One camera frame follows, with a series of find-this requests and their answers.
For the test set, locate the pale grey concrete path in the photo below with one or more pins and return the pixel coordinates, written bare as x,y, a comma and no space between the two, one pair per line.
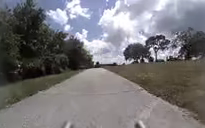
96,96

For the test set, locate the round dark tree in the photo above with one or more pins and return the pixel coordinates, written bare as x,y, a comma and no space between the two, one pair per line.
136,52

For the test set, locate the tall thin-trunk tree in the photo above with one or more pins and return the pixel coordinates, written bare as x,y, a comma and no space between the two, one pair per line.
157,42

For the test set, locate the robot's own part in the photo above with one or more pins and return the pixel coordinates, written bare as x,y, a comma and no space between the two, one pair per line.
140,124
68,125

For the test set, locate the dry grass field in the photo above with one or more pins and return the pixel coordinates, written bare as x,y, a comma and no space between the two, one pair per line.
176,80

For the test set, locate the row of dark green trees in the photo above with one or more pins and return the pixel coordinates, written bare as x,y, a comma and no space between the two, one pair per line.
26,50

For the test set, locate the green grass verge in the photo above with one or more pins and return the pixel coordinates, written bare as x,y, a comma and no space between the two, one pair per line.
20,90

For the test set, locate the broad dark tree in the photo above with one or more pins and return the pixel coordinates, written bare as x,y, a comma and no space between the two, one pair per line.
194,43

